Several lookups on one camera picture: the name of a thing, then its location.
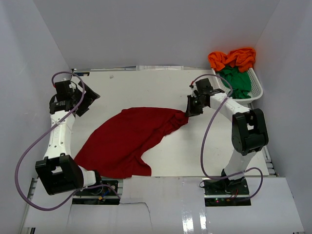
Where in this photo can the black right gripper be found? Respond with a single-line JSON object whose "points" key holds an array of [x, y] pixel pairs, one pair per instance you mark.
{"points": [[190, 109]]}

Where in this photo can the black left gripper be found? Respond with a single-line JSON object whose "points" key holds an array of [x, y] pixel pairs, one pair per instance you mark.
{"points": [[89, 97]]}

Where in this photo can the red t shirt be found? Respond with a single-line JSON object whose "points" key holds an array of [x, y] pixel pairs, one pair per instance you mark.
{"points": [[116, 147]]}

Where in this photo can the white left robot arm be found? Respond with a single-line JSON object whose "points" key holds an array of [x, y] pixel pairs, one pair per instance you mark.
{"points": [[57, 170]]}

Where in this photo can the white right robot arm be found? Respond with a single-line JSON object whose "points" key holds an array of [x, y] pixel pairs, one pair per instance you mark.
{"points": [[249, 134]]}

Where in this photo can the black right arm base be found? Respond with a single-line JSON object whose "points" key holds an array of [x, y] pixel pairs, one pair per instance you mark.
{"points": [[216, 194]]}

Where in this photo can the black table label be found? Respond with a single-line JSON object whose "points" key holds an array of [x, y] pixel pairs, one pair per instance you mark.
{"points": [[81, 74]]}

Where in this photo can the green t shirt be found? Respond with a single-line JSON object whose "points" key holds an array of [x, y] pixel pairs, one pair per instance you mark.
{"points": [[239, 81]]}

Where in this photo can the white perforated plastic basket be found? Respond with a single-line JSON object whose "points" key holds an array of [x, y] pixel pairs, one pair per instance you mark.
{"points": [[256, 88]]}

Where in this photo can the orange t shirt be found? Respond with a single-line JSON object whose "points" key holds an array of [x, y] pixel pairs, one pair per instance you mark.
{"points": [[243, 59]]}

